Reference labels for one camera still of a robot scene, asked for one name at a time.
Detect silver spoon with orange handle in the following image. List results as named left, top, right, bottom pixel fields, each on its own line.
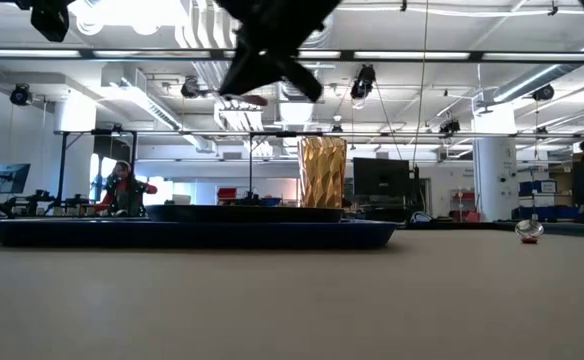
left=514, top=218, right=546, bottom=245

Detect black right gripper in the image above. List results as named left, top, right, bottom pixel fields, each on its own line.
left=213, top=0, right=344, bottom=104

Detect blue storage bins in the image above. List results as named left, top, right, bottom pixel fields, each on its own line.
left=518, top=179, right=559, bottom=196

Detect dark grey round plate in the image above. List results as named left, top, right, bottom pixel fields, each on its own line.
left=144, top=203, right=346, bottom=224

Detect small tilted grey monitor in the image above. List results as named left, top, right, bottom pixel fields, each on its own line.
left=0, top=162, right=32, bottom=195

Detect black overhead light bar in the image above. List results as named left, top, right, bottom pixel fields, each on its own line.
left=0, top=47, right=584, bottom=65

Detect amber faceted plastic tumbler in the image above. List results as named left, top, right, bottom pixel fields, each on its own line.
left=297, top=135, right=348, bottom=210

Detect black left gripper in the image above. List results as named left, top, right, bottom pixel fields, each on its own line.
left=29, top=0, right=71, bottom=43

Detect white round column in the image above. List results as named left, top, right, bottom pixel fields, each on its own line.
left=472, top=103, right=520, bottom=223

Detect thin hanging cable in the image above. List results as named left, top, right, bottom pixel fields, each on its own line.
left=410, top=0, right=431, bottom=174

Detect black background rig frame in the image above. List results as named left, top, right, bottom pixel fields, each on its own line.
left=248, top=130, right=326, bottom=207
left=53, top=128, right=139, bottom=217

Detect red storage shelf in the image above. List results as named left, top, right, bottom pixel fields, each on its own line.
left=448, top=188, right=479, bottom=223

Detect blue plastic tray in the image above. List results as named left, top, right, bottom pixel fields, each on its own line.
left=0, top=217, right=406, bottom=250

